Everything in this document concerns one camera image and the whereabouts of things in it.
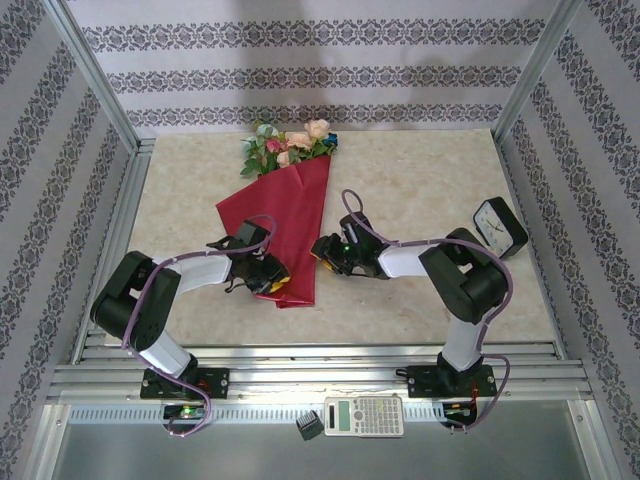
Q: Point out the red maroon wrapping paper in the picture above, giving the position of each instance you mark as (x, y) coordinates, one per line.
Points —
(295, 215)

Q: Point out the small salmon fake rose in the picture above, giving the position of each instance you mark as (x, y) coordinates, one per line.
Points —
(283, 158)

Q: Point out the blue fake rose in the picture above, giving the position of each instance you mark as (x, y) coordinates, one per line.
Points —
(330, 141)

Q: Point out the peach pink fake rose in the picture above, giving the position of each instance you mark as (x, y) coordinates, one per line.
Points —
(300, 140)

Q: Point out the hot pink fake rose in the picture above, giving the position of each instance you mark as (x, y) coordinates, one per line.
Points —
(272, 145)

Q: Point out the pale peach fake rose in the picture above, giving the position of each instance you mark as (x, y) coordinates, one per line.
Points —
(317, 127)

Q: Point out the light teal fake flower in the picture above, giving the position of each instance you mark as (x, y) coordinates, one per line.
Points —
(265, 131)

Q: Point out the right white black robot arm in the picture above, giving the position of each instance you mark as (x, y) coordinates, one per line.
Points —
(465, 280)

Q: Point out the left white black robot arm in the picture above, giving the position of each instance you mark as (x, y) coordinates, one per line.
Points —
(200, 272)

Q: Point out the black alarm clock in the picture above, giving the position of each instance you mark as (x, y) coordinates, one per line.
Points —
(495, 220)

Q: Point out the small black ribbed block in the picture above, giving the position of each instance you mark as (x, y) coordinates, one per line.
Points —
(308, 426)

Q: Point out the small controller circuit board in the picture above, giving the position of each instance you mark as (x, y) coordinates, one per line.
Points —
(457, 410)
(185, 412)

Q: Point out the grey scientific calculator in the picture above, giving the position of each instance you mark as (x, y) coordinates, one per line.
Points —
(365, 416)

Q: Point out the steel sheet panel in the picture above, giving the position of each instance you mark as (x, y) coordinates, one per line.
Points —
(250, 455)

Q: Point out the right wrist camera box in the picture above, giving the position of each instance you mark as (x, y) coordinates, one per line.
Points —
(356, 225)

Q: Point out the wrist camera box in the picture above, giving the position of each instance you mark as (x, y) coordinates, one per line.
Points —
(252, 232)
(356, 225)

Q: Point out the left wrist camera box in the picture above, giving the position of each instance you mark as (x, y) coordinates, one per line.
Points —
(252, 232)

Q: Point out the aluminium front rail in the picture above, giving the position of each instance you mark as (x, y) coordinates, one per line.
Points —
(310, 372)

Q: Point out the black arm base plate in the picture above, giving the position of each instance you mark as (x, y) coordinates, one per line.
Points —
(425, 382)
(217, 382)

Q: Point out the aluminium side rail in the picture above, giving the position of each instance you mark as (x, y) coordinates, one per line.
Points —
(510, 165)
(129, 200)

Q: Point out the aluminium frame post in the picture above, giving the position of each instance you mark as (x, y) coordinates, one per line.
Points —
(95, 75)
(532, 75)

